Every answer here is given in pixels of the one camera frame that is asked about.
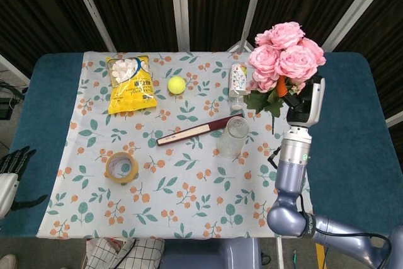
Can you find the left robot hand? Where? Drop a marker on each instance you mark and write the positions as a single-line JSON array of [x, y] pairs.
[[7, 184]]

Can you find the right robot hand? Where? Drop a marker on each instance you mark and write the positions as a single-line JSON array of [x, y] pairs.
[[310, 105]]

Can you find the pink rose bouquet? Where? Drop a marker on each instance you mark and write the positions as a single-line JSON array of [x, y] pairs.
[[289, 58]]

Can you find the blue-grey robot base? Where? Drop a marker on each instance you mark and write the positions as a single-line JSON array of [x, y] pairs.
[[211, 254]]

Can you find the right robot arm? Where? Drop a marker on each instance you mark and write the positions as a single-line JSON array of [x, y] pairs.
[[292, 168]]

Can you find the ribbed clear glass vase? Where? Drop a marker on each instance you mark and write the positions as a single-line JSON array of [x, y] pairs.
[[231, 143]]

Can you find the teal table cover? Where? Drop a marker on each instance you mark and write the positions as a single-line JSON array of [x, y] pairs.
[[346, 124]]

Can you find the small white printed bottle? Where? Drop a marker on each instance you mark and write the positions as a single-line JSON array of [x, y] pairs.
[[237, 80]]

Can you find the beige shoe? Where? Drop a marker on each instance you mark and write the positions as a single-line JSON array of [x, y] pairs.
[[7, 262]]

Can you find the black floor equipment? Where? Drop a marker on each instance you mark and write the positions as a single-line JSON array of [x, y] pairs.
[[9, 99]]

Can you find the yellowish packing tape roll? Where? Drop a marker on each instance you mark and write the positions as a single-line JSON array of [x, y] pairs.
[[109, 171]]

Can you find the dark red folded fan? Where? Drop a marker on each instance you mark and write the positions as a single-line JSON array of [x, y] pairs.
[[189, 133]]

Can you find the yellow-green tennis ball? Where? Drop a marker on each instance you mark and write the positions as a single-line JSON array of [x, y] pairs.
[[177, 85]]

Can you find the white checkered bag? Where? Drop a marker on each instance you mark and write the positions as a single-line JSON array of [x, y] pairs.
[[141, 253]]

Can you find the yellow marshmallow bag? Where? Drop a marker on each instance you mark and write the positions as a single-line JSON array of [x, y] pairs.
[[132, 92]]

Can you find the fruit and leaf print tablecloth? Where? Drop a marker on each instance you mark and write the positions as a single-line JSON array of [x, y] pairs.
[[176, 193]]

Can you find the dark folding screen white frame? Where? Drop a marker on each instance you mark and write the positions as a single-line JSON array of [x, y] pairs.
[[141, 4]]

